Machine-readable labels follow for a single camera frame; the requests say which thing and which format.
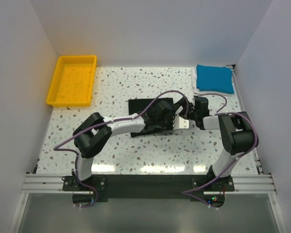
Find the folded blue t shirt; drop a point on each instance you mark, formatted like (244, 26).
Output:
(217, 79)

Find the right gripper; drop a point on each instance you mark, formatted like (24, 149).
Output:
(185, 104)

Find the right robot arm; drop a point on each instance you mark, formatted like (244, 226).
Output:
(237, 134)

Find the black t shirt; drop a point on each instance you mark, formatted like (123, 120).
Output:
(161, 107)

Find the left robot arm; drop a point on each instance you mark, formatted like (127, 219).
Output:
(92, 135)

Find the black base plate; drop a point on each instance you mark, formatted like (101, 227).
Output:
(145, 187)

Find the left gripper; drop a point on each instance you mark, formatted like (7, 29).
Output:
(171, 117)

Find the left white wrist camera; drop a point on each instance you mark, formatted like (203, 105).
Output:
(180, 123)

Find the aluminium frame rail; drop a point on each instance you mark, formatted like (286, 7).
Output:
(243, 184)

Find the yellow plastic tray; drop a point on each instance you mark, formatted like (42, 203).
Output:
(72, 82)

